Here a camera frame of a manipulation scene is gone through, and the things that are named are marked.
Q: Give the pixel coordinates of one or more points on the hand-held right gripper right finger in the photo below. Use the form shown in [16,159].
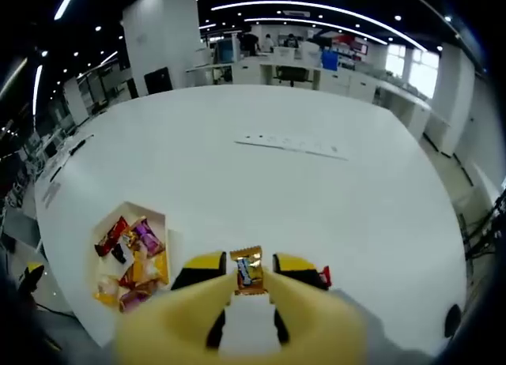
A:
[300,276]

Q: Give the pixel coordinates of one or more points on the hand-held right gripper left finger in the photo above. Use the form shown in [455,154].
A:
[197,276]

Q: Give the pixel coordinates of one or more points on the dark red food packet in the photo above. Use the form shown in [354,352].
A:
[325,278]

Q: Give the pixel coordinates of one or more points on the cream food tongs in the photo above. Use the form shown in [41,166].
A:
[178,313]

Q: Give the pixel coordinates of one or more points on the yellow food packet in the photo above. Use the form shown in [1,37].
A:
[154,268]
[106,296]

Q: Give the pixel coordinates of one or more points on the purple food packet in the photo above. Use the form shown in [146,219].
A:
[149,238]
[132,303]

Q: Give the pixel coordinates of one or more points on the red orange food packet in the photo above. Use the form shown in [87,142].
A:
[136,288]

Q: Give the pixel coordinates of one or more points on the black food packet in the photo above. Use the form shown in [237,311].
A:
[122,256]

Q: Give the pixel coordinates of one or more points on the cream hexagonal container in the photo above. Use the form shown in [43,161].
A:
[130,211]

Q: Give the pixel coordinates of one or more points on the brown red food packet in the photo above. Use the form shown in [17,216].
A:
[114,232]

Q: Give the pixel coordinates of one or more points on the white power strip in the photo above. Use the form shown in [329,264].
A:
[292,145]

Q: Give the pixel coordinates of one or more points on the white counter desks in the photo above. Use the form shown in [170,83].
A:
[348,82]

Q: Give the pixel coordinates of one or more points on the black chair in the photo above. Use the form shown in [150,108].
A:
[157,80]

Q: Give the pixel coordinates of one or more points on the dark office chair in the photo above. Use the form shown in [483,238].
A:
[292,74]

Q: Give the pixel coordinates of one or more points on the blue box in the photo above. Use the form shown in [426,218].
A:
[329,60]

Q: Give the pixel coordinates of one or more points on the light blue screen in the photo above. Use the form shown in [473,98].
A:
[228,51]

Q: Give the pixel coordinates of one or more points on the red blue wall sign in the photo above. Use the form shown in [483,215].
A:
[356,45]

